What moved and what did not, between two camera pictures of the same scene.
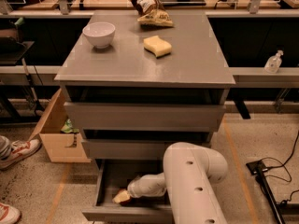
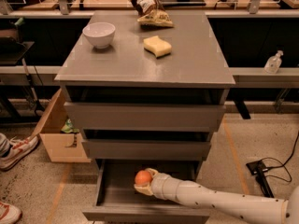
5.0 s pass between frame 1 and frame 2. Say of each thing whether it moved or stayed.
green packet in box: stayed
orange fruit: moved
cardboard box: stayed
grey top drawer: stayed
